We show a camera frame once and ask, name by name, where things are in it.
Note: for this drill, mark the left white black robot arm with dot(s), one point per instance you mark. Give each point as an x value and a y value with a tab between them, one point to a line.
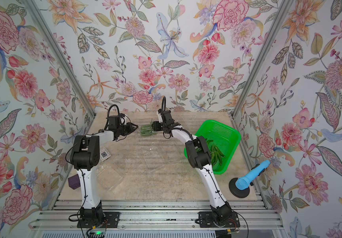
84	155

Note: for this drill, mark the green plastic mesh basket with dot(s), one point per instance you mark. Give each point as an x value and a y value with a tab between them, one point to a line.
225	137

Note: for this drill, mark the black round microphone stand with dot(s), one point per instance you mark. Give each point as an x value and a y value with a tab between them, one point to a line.
239	190

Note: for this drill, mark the right aluminium corner post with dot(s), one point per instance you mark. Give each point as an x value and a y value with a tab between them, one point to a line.
281	13

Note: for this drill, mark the blue toy microphone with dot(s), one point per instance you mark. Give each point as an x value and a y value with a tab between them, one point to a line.
256	171

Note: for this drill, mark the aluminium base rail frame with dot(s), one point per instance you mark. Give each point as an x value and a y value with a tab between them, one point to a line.
254	216

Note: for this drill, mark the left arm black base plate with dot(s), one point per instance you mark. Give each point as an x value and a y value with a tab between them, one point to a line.
107	220

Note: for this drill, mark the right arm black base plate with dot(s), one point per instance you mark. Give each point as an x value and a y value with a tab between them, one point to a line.
211	220

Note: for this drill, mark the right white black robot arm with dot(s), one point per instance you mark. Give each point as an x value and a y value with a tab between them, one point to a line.
199	158

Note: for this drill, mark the aluminium corner post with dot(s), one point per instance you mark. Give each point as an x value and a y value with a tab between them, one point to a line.
281	13
42	25

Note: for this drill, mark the left aluminium corner post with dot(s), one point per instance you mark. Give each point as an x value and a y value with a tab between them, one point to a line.
42	25

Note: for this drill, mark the clear pepper container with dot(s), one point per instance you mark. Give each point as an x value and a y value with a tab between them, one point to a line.
109	175
152	159
150	123

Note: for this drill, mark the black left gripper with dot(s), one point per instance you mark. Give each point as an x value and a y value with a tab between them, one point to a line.
129	129

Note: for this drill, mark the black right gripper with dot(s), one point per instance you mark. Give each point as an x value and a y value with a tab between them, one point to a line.
156	126

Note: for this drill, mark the purple cube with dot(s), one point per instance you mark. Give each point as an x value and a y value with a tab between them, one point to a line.
74	182

